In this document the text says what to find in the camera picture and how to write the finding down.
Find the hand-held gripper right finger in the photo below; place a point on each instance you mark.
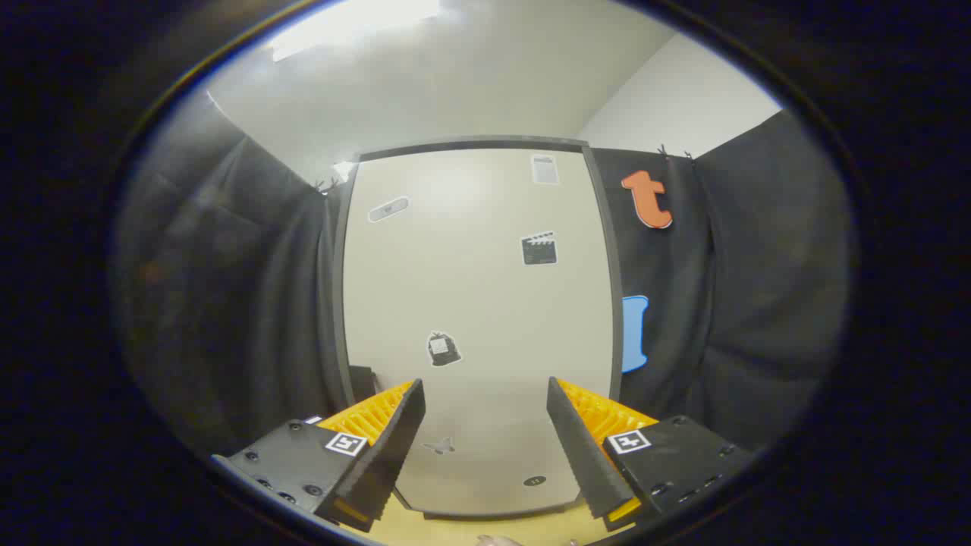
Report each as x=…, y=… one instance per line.
x=580, y=455

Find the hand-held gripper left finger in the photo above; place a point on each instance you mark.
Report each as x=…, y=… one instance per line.
x=391, y=455

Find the dark grey shoe cabinet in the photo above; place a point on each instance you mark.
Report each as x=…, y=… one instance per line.
x=470, y=142

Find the black backdrop cloth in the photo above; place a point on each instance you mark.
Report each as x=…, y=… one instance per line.
x=227, y=303

